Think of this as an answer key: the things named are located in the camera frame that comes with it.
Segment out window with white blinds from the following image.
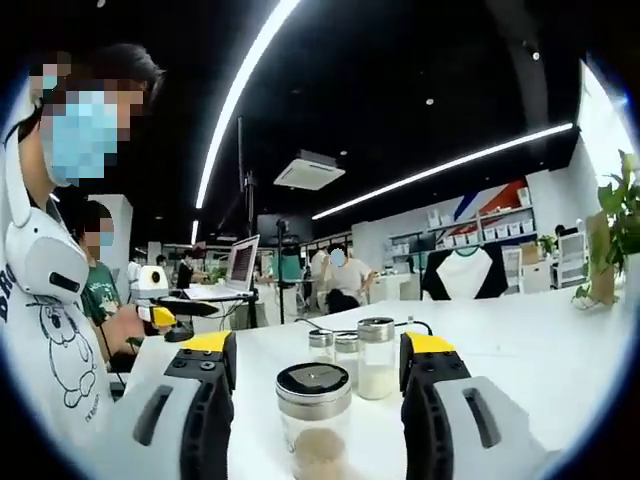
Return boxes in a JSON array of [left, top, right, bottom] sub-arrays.
[[579, 59, 636, 171]]

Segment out silver laptop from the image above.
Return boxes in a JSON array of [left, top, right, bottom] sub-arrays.
[[184, 233, 262, 301]]

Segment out person in white shirt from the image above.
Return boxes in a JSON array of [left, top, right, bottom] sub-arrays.
[[0, 189, 131, 451]]

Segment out ceiling air conditioner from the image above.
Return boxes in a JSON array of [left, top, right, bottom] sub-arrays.
[[273, 149, 347, 192]]

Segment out white shoulder-worn device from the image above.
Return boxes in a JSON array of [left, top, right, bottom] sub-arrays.
[[3, 129, 89, 306]]

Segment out green potted plant white pot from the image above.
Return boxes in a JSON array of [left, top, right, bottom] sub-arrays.
[[572, 149, 640, 311]]

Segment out black laptop stand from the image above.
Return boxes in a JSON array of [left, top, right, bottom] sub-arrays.
[[162, 287, 261, 344]]

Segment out long ceiling light strip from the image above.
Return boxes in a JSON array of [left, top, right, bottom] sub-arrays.
[[312, 122, 575, 221], [194, 0, 301, 210]]

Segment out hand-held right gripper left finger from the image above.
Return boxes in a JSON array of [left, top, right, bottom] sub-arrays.
[[115, 329, 239, 480]]

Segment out tall black pole stand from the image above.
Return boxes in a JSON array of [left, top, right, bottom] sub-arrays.
[[238, 115, 261, 329]]

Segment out black camera tripod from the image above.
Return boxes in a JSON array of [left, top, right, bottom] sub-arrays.
[[275, 217, 301, 321]]

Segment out shelf of white storage bins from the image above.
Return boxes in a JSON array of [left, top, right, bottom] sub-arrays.
[[382, 185, 539, 274]]

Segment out small seasoning bottle grey powder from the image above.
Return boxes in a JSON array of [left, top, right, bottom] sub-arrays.
[[308, 328, 335, 365]]

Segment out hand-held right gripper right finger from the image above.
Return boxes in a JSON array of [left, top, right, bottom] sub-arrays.
[[398, 331, 556, 480]]

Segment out tall seasoning bottle white powder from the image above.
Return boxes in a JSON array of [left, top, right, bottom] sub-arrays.
[[356, 317, 397, 401]]

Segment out person's left hand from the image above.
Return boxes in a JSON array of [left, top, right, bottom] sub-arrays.
[[105, 304, 151, 354]]

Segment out black table cable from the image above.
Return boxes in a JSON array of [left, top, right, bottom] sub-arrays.
[[293, 315, 434, 337]]

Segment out small seasoning bottle white powder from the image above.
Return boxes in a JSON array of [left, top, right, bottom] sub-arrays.
[[333, 332, 360, 386]]

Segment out white office chair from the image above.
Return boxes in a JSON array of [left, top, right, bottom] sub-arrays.
[[554, 232, 589, 289]]

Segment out tall seasoning bottle brown powder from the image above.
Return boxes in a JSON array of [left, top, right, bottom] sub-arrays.
[[274, 362, 354, 480]]

